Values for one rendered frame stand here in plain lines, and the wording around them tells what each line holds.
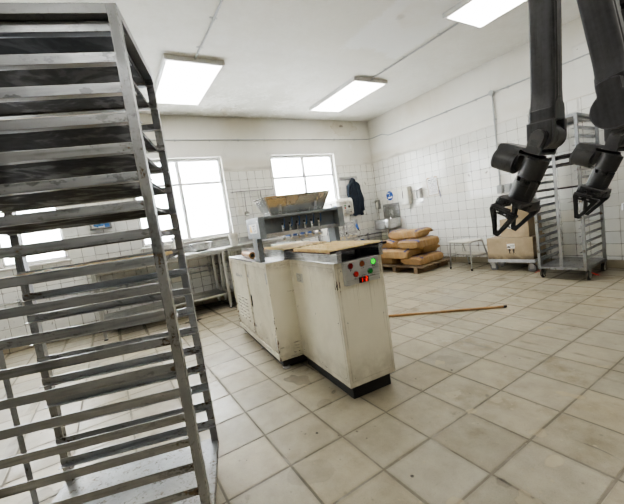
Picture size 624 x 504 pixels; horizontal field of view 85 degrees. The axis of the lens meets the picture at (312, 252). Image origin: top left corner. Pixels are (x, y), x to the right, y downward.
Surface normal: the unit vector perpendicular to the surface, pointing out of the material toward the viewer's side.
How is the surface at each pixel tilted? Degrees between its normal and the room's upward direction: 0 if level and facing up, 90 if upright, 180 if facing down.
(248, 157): 90
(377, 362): 90
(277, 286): 90
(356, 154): 90
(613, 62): 82
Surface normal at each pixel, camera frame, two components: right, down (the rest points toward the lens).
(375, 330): 0.44, 0.03
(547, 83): -0.81, 0.18
